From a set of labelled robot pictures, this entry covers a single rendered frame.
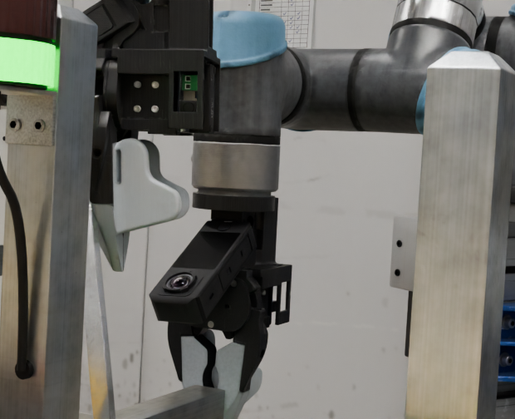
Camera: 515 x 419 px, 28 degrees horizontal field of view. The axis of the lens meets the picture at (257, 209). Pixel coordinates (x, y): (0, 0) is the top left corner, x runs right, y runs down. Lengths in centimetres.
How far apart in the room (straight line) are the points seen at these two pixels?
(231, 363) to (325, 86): 26
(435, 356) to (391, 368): 287
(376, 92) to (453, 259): 44
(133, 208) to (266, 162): 19
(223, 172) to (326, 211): 254
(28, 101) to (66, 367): 16
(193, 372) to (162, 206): 24
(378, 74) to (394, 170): 240
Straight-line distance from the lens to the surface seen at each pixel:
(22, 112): 61
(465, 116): 49
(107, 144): 69
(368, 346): 338
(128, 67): 69
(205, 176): 87
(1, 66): 56
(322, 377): 345
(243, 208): 86
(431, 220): 49
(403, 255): 130
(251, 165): 86
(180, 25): 71
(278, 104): 88
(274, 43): 88
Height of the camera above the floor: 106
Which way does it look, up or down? 3 degrees down
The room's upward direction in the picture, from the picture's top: 3 degrees clockwise
